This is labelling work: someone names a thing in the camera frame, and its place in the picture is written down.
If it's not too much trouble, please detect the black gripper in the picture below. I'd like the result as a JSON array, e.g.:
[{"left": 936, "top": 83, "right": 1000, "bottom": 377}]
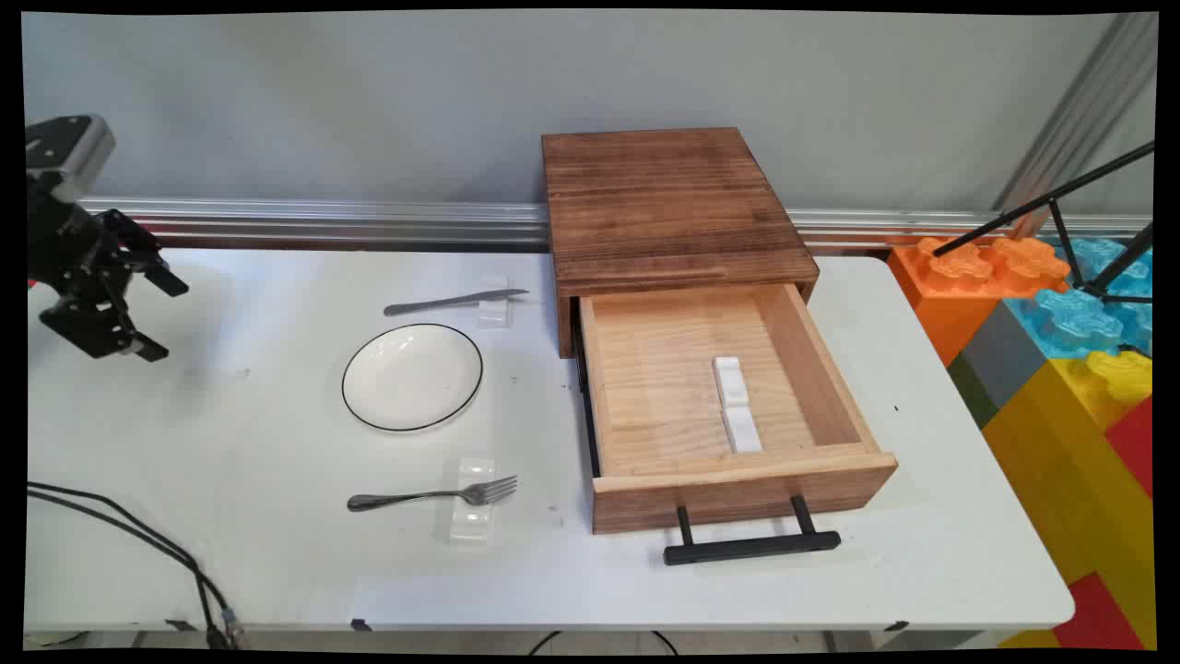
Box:
[{"left": 27, "top": 189, "right": 191, "bottom": 362}]

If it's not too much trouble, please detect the silver table knife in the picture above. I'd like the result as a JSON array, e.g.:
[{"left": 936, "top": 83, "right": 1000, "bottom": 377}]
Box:
[{"left": 383, "top": 289, "right": 531, "bottom": 317}]

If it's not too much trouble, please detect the white plate with black rim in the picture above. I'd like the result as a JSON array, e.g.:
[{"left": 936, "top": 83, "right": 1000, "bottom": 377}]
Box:
[{"left": 341, "top": 323, "right": 485, "bottom": 433}]

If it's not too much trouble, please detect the silver fork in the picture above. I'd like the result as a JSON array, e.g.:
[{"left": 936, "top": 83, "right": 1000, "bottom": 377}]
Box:
[{"left": 347, "top": 475, "right": 519, "bottom": 513}]

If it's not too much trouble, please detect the clear knife rest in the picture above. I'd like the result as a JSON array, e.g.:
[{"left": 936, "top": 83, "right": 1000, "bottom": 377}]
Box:
[{"left": 476, "top": 275, "right": 512, "bottom": 329}]

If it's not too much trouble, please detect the clear fork rest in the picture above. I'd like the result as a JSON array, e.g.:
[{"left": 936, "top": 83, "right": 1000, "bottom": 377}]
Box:
[{"left": 448, "top": 456, "right": 497, "bottom": 546}]

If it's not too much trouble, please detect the dark wooden cabinet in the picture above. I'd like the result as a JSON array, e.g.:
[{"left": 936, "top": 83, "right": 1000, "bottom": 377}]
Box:
[{"left": 541, "top": 127, "right": 820, "bottom": 360}]

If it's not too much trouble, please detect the light wooden drawer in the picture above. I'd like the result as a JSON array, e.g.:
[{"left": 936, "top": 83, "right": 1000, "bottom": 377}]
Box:
[{"left": 575, "top": 283, "right": 899, "bottom": 536}]

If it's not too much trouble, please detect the white cutlery rest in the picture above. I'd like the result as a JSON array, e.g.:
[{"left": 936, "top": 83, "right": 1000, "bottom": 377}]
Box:
[
  {"left": 722, "top": 406, "right": 764, "bottom": 455},
  {"left": 712, "top": 356, "right": 749, "bottom": 409}
]

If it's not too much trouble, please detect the orange toy block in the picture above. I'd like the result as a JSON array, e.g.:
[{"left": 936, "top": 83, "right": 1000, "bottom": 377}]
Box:
[{"left": 886, "top": 235, "right": 1072, "bottom": 368}]

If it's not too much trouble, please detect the green toy block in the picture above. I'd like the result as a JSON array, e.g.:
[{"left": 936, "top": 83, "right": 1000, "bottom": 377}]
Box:
[{"left": 946, "top": 350, "right": 1002, "bottom": 431}]

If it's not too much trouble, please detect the grey toy block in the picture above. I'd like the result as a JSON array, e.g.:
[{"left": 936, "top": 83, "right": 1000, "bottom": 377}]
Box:
[{"left": 959, "top": 299, "right": 1049, "bottom": 412}]

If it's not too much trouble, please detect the black tripod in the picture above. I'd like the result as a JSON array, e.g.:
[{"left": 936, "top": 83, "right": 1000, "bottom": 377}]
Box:
[{"left": 931, "top": 140, "right": 1156, "bottom": 305}]

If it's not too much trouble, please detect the blue toy block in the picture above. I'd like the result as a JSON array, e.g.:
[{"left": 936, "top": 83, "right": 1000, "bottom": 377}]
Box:
[{"left": 1002, "top": 236, "right": 1155, "bottom": 360}]

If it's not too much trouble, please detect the yellow toy block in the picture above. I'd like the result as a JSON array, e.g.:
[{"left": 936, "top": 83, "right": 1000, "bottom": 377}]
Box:
[{"left": 979, "top": 350, "right": 1157, "bottom": 650}]

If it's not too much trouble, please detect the diagonal aluminium profile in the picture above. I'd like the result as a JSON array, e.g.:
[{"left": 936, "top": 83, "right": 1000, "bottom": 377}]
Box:
[{"left": 992, "top": 13, "right": 1159, "bottom": 239}]

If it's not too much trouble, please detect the small red toy block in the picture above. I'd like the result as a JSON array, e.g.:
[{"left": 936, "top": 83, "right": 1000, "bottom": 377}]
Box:
[{"left": 1104, "top": 396, "right": 1155, "bottom": 500}]

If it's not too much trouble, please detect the silver black wrist camera mount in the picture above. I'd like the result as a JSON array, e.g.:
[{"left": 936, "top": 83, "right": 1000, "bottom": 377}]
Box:
[{"left": 26, "top": 115, "right": 117, "bottom": 206}]

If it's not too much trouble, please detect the black cable on table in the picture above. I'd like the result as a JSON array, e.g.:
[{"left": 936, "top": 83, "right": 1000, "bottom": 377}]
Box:
[{"left": 26, "top": 480, "right": 248, "bottom": 650}]

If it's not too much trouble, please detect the horizontal aluminium rail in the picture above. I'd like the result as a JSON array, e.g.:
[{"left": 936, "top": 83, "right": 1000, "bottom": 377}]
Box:
[{"left": 78, "top": 196, "right": 1153, "bottom": 248}]

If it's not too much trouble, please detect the black cable under table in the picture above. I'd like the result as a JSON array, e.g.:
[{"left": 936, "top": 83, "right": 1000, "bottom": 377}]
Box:
[{"left": 528, "top": 629, "right": 680, "bottom": 657}]

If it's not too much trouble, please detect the black drawer handle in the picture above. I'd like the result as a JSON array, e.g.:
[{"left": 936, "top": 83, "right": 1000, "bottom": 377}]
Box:
[{"left": 663, "top": 495, "right": 842, "bottom": 566}]

